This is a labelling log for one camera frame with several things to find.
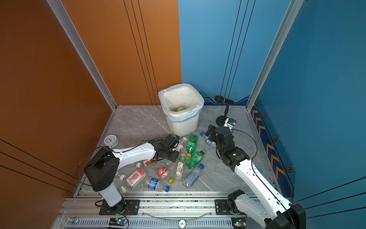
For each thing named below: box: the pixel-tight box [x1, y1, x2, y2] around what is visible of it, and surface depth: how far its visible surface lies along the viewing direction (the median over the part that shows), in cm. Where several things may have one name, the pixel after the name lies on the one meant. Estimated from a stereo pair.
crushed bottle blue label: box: [148, 177, 171, 193], surface depth 79 cm
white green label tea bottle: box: [173, 152, 187, 181], surface depth 84 cm
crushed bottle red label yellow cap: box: [157, 166, 174, 185], surface depth 82 cm
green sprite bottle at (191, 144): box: [186, 134, 199, 158], surface depth 94 cm
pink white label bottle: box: [119, 167, 147, 188], surface depth 81 cm
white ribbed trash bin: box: [158, 83, 205, 137], surface depth 94 cm
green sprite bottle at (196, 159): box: [185, 149, 207, 170], surface depth 88 cm
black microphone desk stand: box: [214, 94, 235, 127], surface depth 98 cm
